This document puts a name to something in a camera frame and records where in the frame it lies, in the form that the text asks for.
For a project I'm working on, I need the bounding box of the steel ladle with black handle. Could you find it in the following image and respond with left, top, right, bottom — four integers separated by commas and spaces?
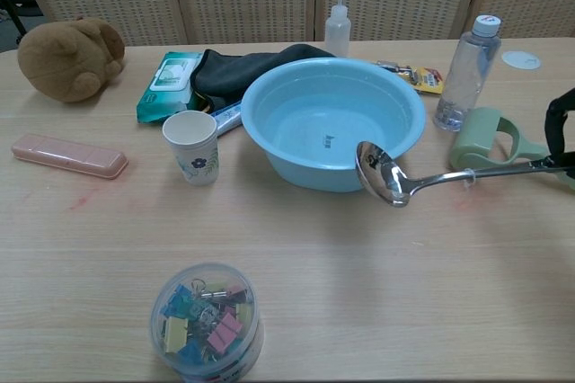
355, 140, 575, 209

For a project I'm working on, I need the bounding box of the white toothpaste tube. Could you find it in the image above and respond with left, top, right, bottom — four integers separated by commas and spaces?
212, 102, 244, 138

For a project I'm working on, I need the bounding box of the green wet wipes pack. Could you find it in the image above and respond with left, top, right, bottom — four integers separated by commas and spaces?
136, 50, 205, 125

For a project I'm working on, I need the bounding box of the blue plastic basin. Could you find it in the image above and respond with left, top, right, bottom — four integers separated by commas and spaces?
240, 58, 427, 193

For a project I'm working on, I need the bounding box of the yellow snack packet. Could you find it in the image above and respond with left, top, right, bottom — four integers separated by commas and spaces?
375, 60, 447, 96

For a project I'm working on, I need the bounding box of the green lint roller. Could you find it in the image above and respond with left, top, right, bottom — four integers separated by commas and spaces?
449, 106, 575, 196

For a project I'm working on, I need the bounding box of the dark grey cloth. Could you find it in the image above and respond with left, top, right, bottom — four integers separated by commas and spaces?
190, 43, 338, 113

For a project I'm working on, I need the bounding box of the white round table cap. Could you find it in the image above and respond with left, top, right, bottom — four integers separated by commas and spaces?
501, 50, 542, 70

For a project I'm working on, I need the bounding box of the clear jar of binder clips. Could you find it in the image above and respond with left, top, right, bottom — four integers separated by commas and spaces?
149, 263, 265, 383

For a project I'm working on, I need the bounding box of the floral paper cup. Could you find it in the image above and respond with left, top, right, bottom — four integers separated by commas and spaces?
162, 110, 220, 187

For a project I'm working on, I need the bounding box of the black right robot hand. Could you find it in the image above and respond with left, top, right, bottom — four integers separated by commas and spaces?
544, 87, 575, 183

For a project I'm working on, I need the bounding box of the clear plastic water bottle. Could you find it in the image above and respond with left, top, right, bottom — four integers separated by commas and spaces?
432, 14, 502, 133

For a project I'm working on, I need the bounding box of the pink plastic case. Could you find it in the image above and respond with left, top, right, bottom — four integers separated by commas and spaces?
11, 133, 129, 181

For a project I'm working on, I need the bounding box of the brown plush toy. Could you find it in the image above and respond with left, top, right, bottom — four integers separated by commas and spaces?
17, 16, 127, 103

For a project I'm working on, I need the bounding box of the white squeeze wash bottle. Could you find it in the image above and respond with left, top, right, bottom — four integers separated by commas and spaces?
323, 0, 351, 59

